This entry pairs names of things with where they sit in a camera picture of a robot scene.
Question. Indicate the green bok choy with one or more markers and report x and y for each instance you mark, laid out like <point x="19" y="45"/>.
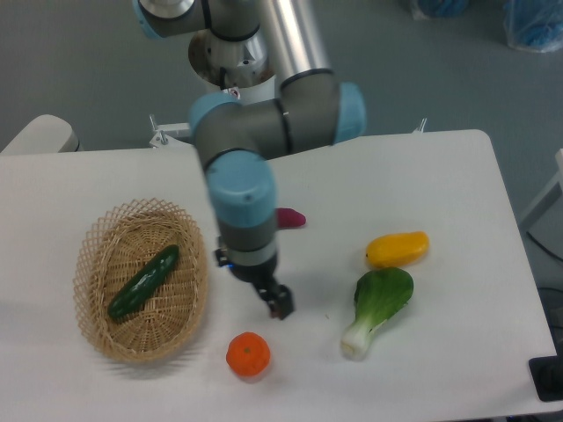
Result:
<point x="379" y="296"/>

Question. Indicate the blue plastic bag middle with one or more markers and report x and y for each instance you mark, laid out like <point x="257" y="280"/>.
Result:
<point x="432" y="9"/>

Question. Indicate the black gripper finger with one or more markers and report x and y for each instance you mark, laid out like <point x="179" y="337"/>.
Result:
<point x="279" y="301"/>

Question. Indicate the white chair armrest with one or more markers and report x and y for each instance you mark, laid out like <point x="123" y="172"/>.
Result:
<point x="45" y="134"/>

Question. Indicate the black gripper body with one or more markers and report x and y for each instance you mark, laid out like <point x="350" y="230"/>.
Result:
<point x="254" y="267"/>

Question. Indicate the woven wicker basket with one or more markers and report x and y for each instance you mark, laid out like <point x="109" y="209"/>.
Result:
<point x="118" y="245"/>

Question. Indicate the dark green cucumber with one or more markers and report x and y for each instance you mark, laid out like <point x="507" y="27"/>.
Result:
<point x="139" y="289"/>

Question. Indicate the orange mandarin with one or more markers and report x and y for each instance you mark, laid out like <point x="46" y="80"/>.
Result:
<point x="248" y="354"/>

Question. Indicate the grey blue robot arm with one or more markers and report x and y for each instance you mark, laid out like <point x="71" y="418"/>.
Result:
<point x="277" y="96"/>

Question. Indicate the blue plastic bag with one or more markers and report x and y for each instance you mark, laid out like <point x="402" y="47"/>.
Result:
<point x="533" y="26"/>
<point x="432" y="9"/>

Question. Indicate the yellow bell pepper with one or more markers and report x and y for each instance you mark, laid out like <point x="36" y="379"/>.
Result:
<point x="396" y="250"/>

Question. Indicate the purple sweet potato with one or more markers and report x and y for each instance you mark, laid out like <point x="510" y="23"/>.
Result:
<point x="289" y="218"/>

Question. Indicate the blue plastic bag right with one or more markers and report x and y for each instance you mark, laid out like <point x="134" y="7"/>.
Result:
<point x="533" y="26"/>

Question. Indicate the black box at table edge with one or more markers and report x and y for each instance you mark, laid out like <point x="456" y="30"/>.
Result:
<point x="546" y="373"/>

